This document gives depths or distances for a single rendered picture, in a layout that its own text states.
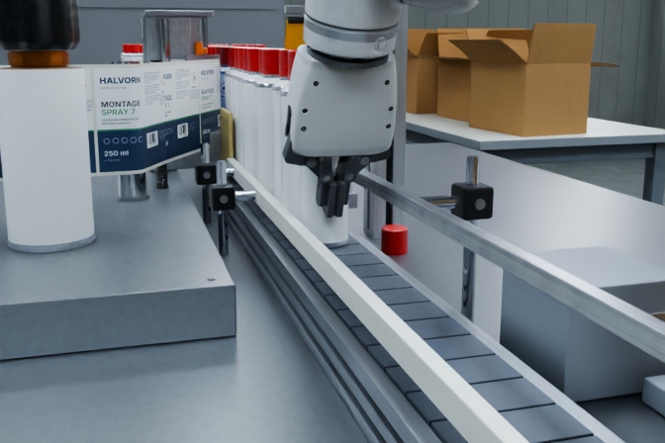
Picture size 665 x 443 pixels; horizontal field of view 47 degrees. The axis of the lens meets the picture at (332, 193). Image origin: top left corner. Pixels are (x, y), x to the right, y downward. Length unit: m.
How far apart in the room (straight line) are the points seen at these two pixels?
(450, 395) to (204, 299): 0.33
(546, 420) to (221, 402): 0.24
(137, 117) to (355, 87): 0.44
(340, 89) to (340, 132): 0.04
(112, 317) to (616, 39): 7.27
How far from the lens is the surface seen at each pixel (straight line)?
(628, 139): 2.79
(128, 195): 1.07
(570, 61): 2.71
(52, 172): 0.82
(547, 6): 7.36
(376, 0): 0.65
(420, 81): 3.38
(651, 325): 0.39
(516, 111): 2.65
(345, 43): 0.65
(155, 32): 1.34
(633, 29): 7.89
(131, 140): 1.06
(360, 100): 0.70
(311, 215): 0.80
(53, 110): 0.82
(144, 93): 1.07
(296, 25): 0.95
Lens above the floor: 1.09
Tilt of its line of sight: 11 degrees down
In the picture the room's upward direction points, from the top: straight up
